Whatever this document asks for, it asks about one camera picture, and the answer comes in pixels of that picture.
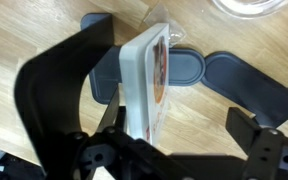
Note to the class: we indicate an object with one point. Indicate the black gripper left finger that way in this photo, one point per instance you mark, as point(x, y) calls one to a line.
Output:
point(124, 160)

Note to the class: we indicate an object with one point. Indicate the clear plastic wrapper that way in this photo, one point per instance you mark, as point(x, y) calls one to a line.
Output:
point(176, 33)

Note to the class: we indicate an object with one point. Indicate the black metal bookend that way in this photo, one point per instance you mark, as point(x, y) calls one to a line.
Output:
point(250, 86)
point(50, 100)

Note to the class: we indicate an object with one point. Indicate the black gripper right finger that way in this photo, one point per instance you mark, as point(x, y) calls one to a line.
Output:
point(267, 153)

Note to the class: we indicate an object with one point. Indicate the clear glass beaker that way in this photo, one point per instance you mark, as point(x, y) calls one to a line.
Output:
point(250, 10)

